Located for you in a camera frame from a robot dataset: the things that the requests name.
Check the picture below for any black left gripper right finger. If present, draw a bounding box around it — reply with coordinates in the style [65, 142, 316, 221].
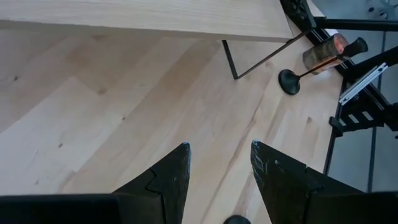
[250, 140, 366, 224]

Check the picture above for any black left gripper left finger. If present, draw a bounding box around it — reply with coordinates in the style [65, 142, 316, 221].
[113, 142, 192, 224]

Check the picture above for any black candle stick holder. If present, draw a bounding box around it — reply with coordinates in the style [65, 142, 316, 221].
[278, 37, 369, 96]
[223, 215, 251, 224]

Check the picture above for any silver metal bracket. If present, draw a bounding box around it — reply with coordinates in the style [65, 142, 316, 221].
[338, 62, 389, 106]

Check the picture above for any wooden shelf riser black frame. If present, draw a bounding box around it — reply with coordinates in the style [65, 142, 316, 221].
[0, 0, 312, 80]

